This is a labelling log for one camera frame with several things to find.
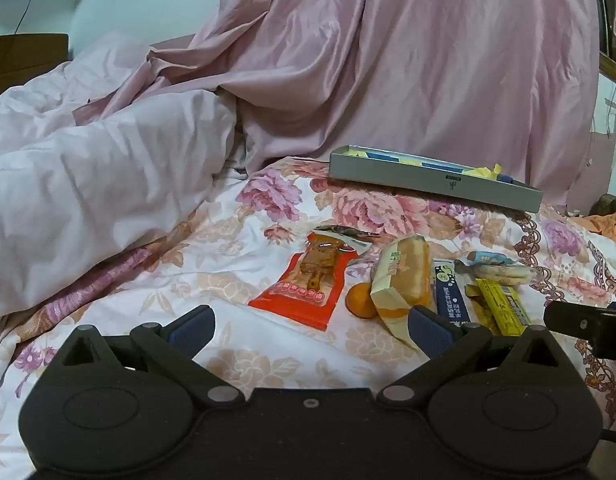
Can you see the brown wooden furniture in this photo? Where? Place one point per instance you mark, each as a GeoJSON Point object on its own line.
{"type": "Point", "coordinates": [18, 60]}

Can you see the brown woven item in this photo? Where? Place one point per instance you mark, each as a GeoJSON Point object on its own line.
{"type": "Point", "coordinates": [610, 205]}

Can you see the cream bread packet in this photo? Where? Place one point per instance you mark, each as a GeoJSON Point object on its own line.
{"type": "Point", "coordinates": [400, 275]}

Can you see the pink satin duvet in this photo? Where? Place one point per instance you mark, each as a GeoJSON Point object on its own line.
{"type": "Point", "coordinates": [388, 60]}

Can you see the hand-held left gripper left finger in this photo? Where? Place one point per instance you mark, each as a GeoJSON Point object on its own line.
{"type": "Point", "coordinates": [188, 332]}

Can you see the gold snack packet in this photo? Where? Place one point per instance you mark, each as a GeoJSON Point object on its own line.
{"type": "Point", "coordinates": [475, 305]}

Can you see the blue and white snack bar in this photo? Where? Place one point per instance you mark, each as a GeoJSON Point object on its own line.
{"type": "Point", "coordinates": [450, 295]}

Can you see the red meat snack packet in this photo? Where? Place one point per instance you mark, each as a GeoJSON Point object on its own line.
{"type": "Point", "coordinates": [298, 290]}

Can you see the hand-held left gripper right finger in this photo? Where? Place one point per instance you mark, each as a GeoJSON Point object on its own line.
{"type": "Point", "coordinates": [428, 332]}

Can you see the orange cloth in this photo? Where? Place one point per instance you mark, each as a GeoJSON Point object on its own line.
{"type": "Point", "coordinates": [608, 227]}

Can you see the grey cardboard box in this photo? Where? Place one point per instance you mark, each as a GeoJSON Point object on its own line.
{"type": "Point", "coordinates": [413, 182]}

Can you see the crumpled yellow paper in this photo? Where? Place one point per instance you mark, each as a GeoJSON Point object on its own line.
{"type": "Point", "coordinates": [488, 172]}

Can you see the clear rice cracker packet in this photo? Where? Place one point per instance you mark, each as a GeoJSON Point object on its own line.
{"type": "Point", "coordinates": [503, 274]}

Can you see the floral bedsheet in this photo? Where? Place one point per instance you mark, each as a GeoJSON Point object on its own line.
{"type": "Point", "coordinates": [248, 270]}

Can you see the yellow snack packet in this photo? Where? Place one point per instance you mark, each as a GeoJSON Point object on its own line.
{"type": "Point", "coordinates": [503, 307]}

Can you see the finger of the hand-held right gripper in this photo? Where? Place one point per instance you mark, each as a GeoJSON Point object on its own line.
{"type": "Point", "coordinates": [570, 317]}

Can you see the pale white quilt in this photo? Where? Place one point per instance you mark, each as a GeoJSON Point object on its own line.
{"type": "Point", "coordinates": [88, 185]}

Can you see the dark clear snack packet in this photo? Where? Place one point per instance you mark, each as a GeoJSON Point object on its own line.
{"type": "Point", "coordinates": [345, 231]}

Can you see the orange mandarin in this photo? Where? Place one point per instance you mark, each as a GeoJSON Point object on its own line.
{"type": "Point", "coordinates": [360, 302]}

